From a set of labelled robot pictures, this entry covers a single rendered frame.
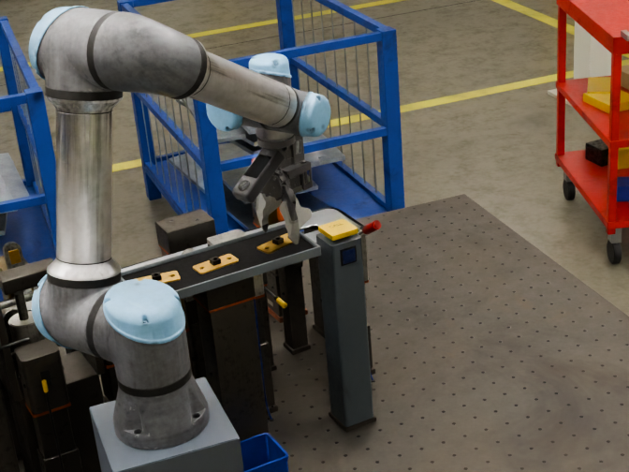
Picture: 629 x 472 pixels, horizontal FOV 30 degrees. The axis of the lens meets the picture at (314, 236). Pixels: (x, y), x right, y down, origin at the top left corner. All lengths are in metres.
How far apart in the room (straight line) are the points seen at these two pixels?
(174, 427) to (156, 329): 0.17
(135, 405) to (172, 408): 0.06
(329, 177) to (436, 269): 2.05
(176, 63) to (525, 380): 1.28
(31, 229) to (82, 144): 3.23
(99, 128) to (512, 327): 1.39
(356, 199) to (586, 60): 1.96
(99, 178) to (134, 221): 3.56
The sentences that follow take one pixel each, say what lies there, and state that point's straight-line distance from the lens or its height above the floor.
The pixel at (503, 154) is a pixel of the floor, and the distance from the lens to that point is 5.76.
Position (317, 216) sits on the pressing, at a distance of 2.76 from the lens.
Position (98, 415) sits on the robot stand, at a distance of 1.94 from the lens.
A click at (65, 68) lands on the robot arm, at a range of 1.76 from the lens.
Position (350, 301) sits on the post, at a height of 1.01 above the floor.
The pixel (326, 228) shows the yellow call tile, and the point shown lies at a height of 1.16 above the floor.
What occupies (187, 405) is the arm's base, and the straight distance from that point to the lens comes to 1.82.
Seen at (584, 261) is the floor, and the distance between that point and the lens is 4.72.
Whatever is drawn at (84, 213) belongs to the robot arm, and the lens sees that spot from 1.81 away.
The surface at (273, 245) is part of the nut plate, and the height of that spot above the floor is 1.16.
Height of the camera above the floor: 2.14
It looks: 25 degrees down
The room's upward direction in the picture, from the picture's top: 5 degrees counter-clockwise
